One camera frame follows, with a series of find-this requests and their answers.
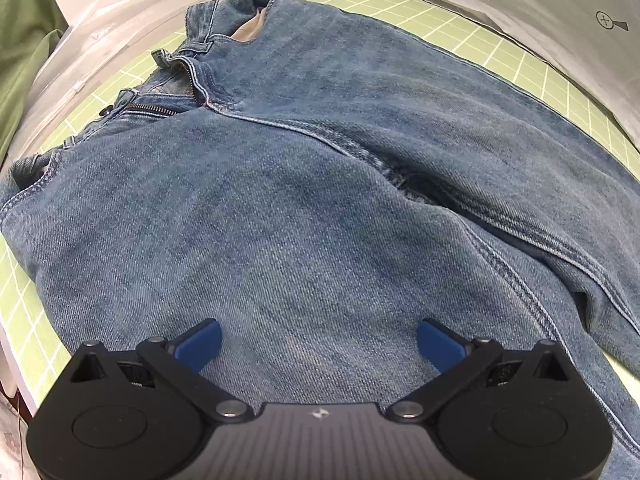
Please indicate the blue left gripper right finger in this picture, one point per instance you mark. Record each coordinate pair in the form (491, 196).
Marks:
(452, 353)

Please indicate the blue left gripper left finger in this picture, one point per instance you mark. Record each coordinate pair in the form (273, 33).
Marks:
(191, 351)

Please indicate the blue denim jeans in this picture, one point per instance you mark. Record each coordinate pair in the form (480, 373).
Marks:
(318, 181)

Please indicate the green grid cutting mat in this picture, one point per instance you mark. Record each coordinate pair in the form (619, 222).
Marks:
(36, 356)

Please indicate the grey printed carrot sheet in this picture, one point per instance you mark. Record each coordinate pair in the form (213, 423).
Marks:
(596, 42)

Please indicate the green fabric curtain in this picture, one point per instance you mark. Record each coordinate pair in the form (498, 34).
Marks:
(30, 31)

